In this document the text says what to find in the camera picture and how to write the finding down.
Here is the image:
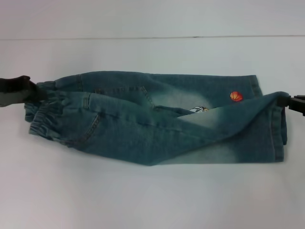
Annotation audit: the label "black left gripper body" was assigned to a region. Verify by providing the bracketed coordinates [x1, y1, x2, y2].
[0, 74, 33, 108]

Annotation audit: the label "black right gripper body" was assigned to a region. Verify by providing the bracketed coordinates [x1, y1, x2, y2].
[287, 94, 305, 116]

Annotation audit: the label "blue denim shorts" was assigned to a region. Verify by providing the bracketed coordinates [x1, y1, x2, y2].
[23, 71, 290, 167]

